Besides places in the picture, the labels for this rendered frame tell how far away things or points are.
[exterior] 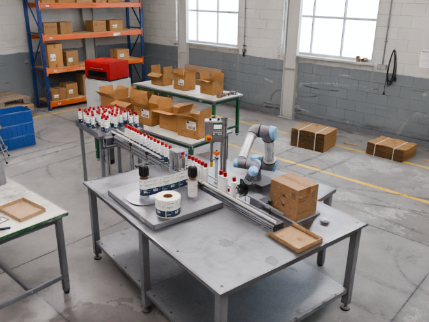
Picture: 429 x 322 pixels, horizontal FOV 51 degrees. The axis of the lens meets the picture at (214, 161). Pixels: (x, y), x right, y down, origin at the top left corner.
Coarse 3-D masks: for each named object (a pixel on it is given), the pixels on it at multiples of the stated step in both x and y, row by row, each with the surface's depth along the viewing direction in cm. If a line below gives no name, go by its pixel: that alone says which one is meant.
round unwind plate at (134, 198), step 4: (132, 192) 388; (136, 192) 388; (128, 196) 381; (132, 196) 381; (136, 196) 381; (152, 196) 381; (128, 200) 374; (132, 200) 374; (136, 200) 374; (140, 200) 374; (144, 200) 374; (148, 200) 374; (152, 200) 374; (136, 204) 367; (140, 204) 366; (144, 204) 366; (148, 204) 367
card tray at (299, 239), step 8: (296, 224) 345; (280, 232) 339; (288, 232) 339; (296, 232) 340; (304, 232) 340; (312, 232) 333; (280, 240) 324; (288, 240) 328; (296, 240) 328; (304, 240) 328; (312, 240) 329; (320, 240) 325; (296, 248) 313; (304, 248) 315
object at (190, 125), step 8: (192, 112) 594; (200, 112) 552; (208, 112) 566; (184, 120) 568; (192, 120) 561; (200, 120) 559; (184, 128) 573; (192, 128) 565; (200, 128) 563; (184, 136) 576; (192, 136) 568; (200, 136) 567
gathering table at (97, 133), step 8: (80, 128) 579; (88, 128) 558; (96, 128) 570; (112, 128) 571; (120, 128) 572; (80, 136) 593; (96, 136) 541; (104, 136) 543; (80, 144) 600; (120, 152) 637; (104, 160) 555; (120, 160) 641; (104, 168) 558; (120, 168) 645; (104, 176) 562
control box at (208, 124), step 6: (204, 120) 397; (216, 120) 393; (204, 126) 397; (210, 126) 391; (222, 126) 392; (204, 132) 398; (210, 132) 393; (204, 138) 398; (216, 138) 395; (222, 138) 396
